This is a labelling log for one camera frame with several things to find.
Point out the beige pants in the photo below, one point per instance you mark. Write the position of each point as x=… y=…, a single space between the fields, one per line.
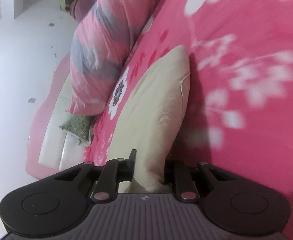
x=156 y=110

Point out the pink grey floral duvet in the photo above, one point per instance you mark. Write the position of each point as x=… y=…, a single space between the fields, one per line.
x=99 y=55

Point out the pink white bed headboard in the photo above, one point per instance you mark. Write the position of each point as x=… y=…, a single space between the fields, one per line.
x=51 y=135

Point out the green floral pillow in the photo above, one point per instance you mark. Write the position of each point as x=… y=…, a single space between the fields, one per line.
x=77 y=126

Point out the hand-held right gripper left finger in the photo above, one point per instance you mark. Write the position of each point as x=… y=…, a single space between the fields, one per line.
x=131 y=165

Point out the pink floral blanket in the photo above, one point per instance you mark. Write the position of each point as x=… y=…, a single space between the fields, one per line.
x=236 y=55

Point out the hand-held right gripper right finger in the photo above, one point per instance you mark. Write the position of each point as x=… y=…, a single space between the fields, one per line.
x=171 y=172

